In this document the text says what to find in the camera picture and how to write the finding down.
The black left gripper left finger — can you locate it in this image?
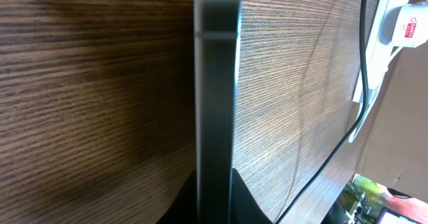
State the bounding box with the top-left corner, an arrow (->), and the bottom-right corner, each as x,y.
156,170 -> 198,224

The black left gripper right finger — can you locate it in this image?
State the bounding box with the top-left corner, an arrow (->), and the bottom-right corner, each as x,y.
230,169 -> 272,224

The turquoise screen smartphone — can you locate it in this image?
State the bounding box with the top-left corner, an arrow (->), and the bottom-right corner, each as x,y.
194,0 -> 241,223

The black USB charging cable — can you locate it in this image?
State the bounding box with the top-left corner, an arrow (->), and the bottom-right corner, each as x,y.
274,0 -> 370,224

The white USB wall charger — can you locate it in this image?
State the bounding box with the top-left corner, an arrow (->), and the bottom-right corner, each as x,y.
379,2 -> 427,48

